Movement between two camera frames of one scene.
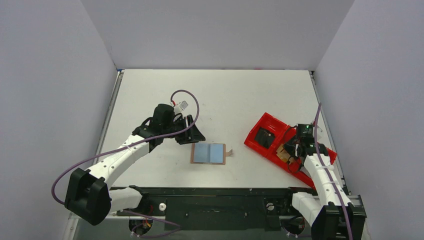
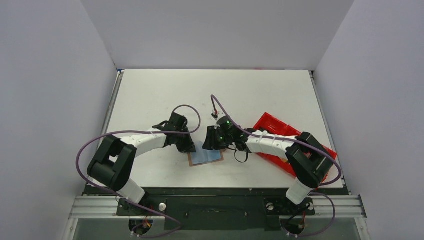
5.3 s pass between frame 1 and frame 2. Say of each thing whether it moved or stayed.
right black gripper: moved
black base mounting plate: stayed
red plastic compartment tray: stayed
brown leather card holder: moved
